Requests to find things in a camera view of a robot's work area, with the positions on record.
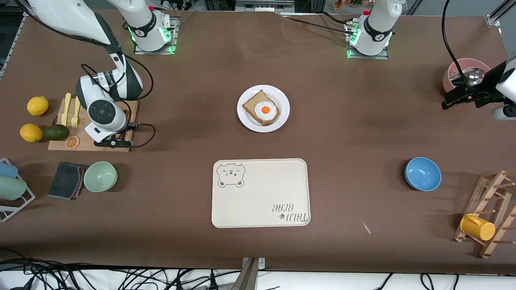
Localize yellow plastic fork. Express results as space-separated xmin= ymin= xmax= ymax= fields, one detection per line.
xmin=71 ymin=96 xmax=81 ymax=129

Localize blue bowl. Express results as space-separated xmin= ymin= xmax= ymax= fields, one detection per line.
xmin=404 ymin=157 xmax=442 ymax=191

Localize pale green cup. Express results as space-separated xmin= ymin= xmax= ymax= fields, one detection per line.
xmin=0 ymin=176 xmax=27 ymax=201

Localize grey folded cloth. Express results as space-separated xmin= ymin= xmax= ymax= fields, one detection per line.
xmin=47 ymin=162 xmax=87 ymax=200

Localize cream bear print tray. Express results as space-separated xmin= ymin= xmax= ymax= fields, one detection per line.
xmin=212 ymin=158 xmax=311 ymax=229

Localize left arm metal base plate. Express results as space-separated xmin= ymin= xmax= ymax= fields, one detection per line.
xmin=345 ymin=22 xmax=389 ymax=60

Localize yellow plastic knife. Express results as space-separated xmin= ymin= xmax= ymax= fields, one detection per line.
xmin=61 ymin=93 xmax=72 ymax=126

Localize metal table bracket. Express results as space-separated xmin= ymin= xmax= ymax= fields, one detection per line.
xmin=241 ymin=257 xmax=266 ymax=290

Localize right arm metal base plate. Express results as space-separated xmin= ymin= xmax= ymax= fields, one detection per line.
xmin=133 ymin=16 xmax=179 ymax=55

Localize pale green bowl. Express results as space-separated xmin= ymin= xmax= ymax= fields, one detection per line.
xmin=83 ymin=162 xmax=118 ymax=193

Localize aluminium frame profile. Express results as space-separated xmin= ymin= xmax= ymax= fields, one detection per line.
xmin=486 ymin=0 xmax=516 ymax=27

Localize black cable on tabletop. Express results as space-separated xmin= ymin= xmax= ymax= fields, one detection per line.
xmin=280 ymin=14 xmax=355 ymax=35

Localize brown bread slice under egg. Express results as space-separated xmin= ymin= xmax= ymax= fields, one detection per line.
xmin=242 ymin=89 xmax=280 ymax=126

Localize metal ladle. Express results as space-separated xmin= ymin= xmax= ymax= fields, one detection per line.
xmin=449 ymin=68 xmax=486 ymax=87

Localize wooden cup rack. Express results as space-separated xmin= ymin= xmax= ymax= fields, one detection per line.
xmin=453 ymin=170 xmax=516 ymax=259

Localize toy fried egg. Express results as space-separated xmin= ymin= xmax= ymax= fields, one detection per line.
xmin=254 ymin=101 xmax=277 ymax=120

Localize yellow mug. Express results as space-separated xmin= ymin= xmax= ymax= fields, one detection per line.
xmin=460 ymin=213 xmax=496 ymax=241

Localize white round plate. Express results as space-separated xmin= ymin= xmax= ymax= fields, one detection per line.
xmin=237 ymin=85 xmax=290 ymax=133

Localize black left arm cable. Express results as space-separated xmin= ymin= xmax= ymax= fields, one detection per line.
xmin=441 ymin=0 xmax=484 ymax=99

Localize tangled black floor cables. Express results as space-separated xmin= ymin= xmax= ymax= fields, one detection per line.
xmin=0 ymin=258 xmax=242 ymax=290

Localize dark green avocado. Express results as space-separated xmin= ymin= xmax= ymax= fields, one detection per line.
xmin=43 ymin=124 xmax=70 ymax=141

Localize yellow lemon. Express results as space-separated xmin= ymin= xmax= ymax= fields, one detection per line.
xmin=20 ymin=124 xmax=44 ymax=143
xmin=27 ymin=96 xmax=50 ymax=117

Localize wooden cutting board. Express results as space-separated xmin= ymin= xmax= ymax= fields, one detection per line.
xmin=48 ymin=99 xmax=139 ymax=153

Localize white wire rack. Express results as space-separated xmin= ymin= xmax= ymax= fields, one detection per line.
xmin=0 ymin=158 xmax=36 ymax=222

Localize light blue cup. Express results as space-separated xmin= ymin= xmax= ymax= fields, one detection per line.
xmin=0 ymin=162 xmax=19 ymax=178

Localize pink bowl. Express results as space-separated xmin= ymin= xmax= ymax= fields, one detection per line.
xmin=443 ymin=58 xmax=492 ymax=93

